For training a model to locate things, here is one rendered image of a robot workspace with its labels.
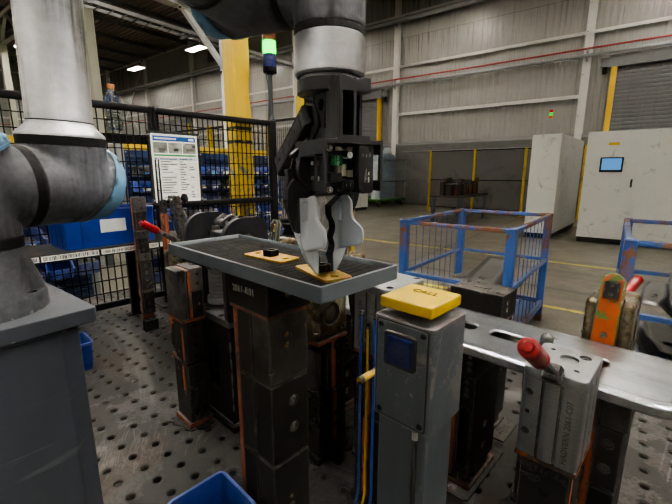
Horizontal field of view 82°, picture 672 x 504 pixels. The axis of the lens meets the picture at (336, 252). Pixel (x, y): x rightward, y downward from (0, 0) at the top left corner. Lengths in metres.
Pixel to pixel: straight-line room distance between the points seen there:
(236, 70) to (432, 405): 1.90
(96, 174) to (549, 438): 0.72
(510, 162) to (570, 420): 12.41
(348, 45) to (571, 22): 15.16
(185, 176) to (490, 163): 11.68
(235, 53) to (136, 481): 1.78
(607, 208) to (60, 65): 8.34
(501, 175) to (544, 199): 4.44
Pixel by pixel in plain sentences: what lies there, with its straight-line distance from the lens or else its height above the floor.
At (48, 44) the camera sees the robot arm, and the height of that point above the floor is 1.45.
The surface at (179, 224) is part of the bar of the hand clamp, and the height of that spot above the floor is 1.13.
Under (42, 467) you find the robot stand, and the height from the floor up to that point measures 0.90.
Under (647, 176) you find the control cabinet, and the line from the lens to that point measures 8.53.
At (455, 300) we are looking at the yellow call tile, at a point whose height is 1.16.
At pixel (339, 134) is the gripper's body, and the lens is 0.39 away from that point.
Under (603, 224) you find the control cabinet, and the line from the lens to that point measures 8.58.
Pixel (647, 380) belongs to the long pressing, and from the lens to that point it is 0.71.
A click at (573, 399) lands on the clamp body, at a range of 0.53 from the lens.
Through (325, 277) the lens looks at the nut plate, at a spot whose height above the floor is 1.16.
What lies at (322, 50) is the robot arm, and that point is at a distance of 0.42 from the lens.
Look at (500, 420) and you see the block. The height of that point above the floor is 0.71.
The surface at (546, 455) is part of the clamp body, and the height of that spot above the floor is 0.95.
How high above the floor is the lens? 1.28
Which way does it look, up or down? 12 degrees down
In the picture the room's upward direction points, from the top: straight up
